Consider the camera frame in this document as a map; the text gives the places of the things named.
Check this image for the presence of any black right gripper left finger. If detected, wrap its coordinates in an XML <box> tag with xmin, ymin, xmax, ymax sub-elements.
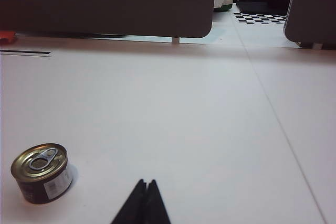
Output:
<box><xmin>110</xmin><ymin>179</ymin><xmax>148</xmax><ymax>224</ymax></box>

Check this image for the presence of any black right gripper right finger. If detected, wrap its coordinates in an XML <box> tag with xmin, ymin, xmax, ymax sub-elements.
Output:
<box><xmin>141</xmin><ymin>179</ymin><xmax>173</xmax><ymax>224</ymax></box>

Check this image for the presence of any tomato can with pull tab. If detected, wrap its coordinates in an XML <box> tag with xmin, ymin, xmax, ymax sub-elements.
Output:
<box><xmin>10</xmin><ymin>143</ymin><xmax>74</xmax><ymax>205</ymax></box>

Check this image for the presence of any black strip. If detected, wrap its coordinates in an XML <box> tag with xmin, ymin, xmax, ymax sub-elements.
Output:
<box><xmin>0</xmin><ymin>49</ymin><xmax>52</xmax><ymax>57</ymax></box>

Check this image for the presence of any large dark grey divider panel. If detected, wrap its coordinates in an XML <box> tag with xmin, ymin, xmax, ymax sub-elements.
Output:
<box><xmin>0</xmin><ymin>0</ymin><xmax>217</xmax><ymax>39</ymax></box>

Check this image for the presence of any red object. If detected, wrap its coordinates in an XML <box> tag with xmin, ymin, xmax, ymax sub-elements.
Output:
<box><xmin>0</xmin><ymin>30</ymin><xmax>17</xmax><ymax>44</ymax></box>

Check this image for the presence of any black white checkerboard sheet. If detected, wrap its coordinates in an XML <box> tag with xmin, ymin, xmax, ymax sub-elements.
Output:
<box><xmin>233</xmin><ymin>13</ymin><xmax>287</xmax><ymax>25</ymax></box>

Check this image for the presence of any white and green object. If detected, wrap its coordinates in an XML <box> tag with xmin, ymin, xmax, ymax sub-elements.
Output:
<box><xmin>213</xmin><ymin>0</ymin><xmax>234</xmax><ymax>13</ymax></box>

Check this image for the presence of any black mat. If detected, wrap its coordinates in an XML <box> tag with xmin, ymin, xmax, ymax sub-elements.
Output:
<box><xmin>236</xmin><ymin>1</ymin><xmax>289</xmax><ymax>16</ymax></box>

